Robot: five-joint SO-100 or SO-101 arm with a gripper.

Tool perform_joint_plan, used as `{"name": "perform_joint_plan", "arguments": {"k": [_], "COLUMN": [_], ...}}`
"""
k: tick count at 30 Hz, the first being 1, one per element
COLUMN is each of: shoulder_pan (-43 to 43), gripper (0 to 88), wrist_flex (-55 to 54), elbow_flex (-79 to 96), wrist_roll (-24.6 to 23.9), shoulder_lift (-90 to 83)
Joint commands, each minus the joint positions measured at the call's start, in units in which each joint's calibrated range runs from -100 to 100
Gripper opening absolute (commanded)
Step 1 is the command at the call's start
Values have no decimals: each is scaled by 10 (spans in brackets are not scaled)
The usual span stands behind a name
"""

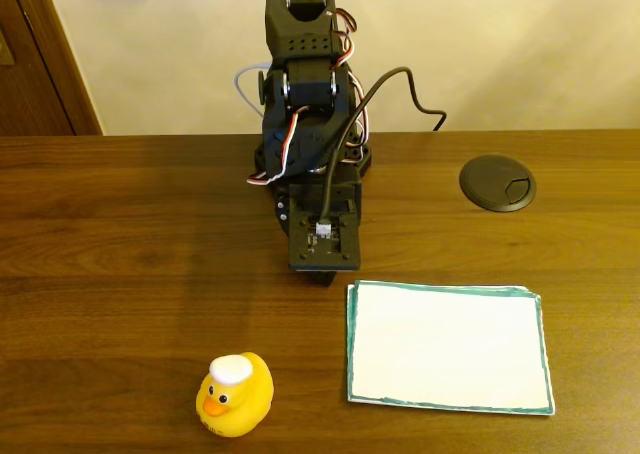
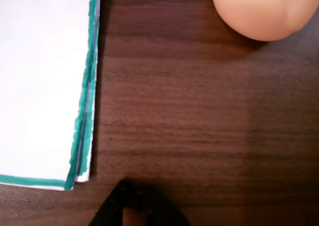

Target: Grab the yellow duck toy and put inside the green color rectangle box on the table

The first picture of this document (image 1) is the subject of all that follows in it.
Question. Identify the white paper green border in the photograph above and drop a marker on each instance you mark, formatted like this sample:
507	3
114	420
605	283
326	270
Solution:
445	349

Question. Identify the yellow rubber duck toy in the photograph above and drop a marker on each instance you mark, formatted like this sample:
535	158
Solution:
235	399

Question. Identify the black camera mount box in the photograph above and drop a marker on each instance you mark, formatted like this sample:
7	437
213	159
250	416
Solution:
345	244

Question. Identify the brown wooden door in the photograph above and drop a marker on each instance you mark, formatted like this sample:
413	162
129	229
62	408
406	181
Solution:
35	74

